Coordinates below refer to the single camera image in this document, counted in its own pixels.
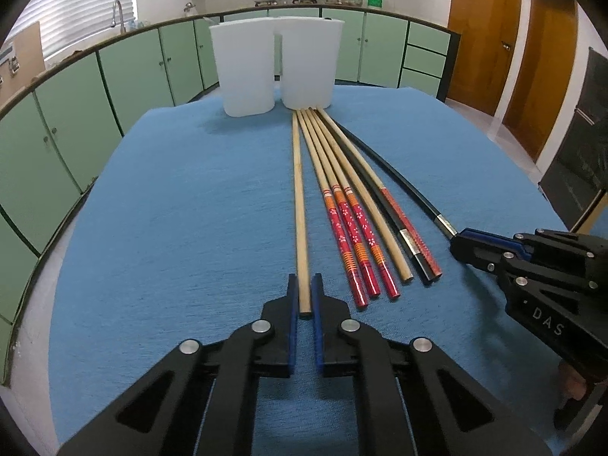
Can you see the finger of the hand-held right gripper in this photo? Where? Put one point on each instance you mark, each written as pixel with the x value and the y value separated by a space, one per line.
pixel 479 254
pixel 494 237

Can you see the white window blinds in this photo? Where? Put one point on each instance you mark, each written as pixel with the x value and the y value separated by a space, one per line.
pixel 80 4

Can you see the kitchen sink faucet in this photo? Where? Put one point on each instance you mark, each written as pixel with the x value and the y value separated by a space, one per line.
pixel 118 12

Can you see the plain wooden chopstick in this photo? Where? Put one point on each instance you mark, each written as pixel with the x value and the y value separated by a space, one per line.
pixel 299 223
pixel 366 199

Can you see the cardboard box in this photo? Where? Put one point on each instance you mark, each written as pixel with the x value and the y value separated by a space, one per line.
pixel 31 57

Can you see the person's right hand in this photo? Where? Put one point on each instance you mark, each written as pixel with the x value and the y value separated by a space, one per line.
pixel 572 384

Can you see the wooden door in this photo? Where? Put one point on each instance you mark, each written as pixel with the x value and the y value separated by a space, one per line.
pixel 479 33
pixel 541 71

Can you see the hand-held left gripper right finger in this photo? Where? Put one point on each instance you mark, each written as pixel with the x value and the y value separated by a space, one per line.
pixel 317 342

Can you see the white plastic container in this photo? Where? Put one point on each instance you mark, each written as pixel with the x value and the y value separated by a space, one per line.
pixel 242 66
pixel 308 61

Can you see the green lower kitchen cabinets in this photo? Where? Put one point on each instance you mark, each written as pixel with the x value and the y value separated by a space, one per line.
pixel 66 118

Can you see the black chopstick with red pattern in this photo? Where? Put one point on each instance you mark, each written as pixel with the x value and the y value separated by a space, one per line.
pixel 396 209

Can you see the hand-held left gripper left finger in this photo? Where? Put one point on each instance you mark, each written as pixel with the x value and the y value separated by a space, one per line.
pixel 293 342

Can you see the red floral chopstick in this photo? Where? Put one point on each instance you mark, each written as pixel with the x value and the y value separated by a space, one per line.
pixel 369 237
pixel 354 237
pixel 343 242

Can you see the dark panel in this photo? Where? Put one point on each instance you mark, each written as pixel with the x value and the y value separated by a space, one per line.
pixel 579 152

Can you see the blue tablecloth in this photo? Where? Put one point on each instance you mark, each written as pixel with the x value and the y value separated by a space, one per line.
pixel 190 223

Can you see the black chopstick with silver band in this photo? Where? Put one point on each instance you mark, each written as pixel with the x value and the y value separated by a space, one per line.
pixel 407 242
pixel 444 224

